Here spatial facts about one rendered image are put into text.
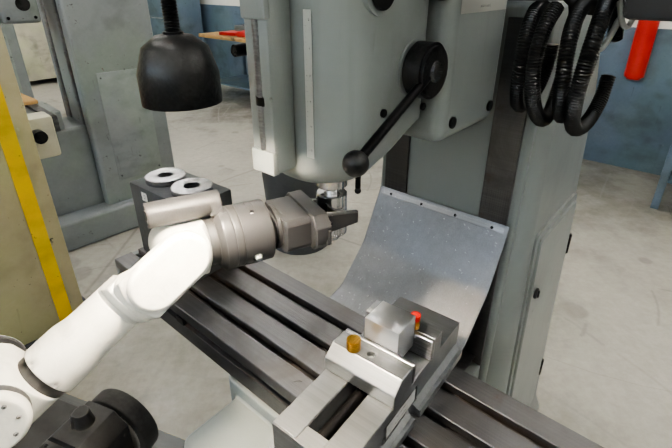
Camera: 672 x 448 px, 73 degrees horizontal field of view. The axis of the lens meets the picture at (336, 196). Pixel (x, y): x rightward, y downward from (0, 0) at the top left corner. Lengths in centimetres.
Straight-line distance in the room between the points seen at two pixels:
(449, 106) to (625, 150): 426
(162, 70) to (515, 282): 86
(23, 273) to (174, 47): 210
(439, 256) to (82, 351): 70
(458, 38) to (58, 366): 64
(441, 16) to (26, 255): 211
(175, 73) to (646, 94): 453
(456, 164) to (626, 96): 387
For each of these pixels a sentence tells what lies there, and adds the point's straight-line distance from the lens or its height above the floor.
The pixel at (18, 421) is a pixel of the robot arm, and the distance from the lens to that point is 64.
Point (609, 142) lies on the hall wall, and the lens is 490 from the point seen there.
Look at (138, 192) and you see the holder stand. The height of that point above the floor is 112.
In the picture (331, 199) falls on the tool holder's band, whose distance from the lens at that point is 67.
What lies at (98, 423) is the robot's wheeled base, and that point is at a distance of 132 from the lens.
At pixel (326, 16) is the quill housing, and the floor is 152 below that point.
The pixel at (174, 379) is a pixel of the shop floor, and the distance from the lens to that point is 222.
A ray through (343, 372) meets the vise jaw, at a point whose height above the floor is 103.
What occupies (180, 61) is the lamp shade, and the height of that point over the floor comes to 150.
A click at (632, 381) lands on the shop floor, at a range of 246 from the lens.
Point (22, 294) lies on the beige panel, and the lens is 250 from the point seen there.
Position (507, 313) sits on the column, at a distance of 112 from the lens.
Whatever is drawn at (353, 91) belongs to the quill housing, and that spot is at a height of 144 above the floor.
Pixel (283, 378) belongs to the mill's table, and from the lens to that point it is 83.
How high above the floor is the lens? 156
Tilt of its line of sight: 26 degrees down
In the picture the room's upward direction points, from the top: straight up
